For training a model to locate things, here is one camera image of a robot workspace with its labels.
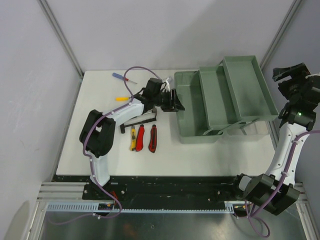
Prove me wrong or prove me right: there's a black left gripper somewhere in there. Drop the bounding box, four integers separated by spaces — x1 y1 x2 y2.
152 89 184 113

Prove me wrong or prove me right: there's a green toolbox with clear lid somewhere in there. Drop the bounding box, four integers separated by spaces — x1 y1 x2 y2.
174 55 279 144

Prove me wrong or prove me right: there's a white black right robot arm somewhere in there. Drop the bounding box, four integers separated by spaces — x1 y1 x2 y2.
230 63 320 217

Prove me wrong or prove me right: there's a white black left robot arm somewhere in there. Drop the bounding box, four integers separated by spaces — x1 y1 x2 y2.
79 78 185 200

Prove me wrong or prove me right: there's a black hacksaw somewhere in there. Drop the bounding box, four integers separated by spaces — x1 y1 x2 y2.
120 107 158 134

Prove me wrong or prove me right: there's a red black utility knife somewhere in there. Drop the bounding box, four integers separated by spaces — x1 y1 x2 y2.
148 124 157 153

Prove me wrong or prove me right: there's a yellow utility knife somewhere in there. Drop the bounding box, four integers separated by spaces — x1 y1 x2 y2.
130 126 137 151

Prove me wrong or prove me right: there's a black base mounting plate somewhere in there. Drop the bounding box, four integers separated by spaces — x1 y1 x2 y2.
51 174 251 201

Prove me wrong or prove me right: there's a yellow handled screwdriver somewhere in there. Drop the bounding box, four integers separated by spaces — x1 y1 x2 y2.
115 97 131 102

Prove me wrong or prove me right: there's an aluminium frame post right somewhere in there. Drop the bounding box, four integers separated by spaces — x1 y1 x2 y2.
260 0 305 72

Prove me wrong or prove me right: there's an aluminium frame post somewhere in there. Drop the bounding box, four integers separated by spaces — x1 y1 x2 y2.
37 0 84 79
260 0 305 72

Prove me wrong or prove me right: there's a blue handled screwdriver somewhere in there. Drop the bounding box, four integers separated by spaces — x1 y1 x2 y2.
112 72 137 84

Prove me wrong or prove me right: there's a grey slotted cable duct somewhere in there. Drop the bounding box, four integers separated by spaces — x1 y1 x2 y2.
46 201 245 214

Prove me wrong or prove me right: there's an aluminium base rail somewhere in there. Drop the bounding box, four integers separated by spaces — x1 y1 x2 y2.
37 182 87 201

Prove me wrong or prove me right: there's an aluminium frame post left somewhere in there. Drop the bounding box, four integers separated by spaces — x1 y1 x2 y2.
37 0 84 79

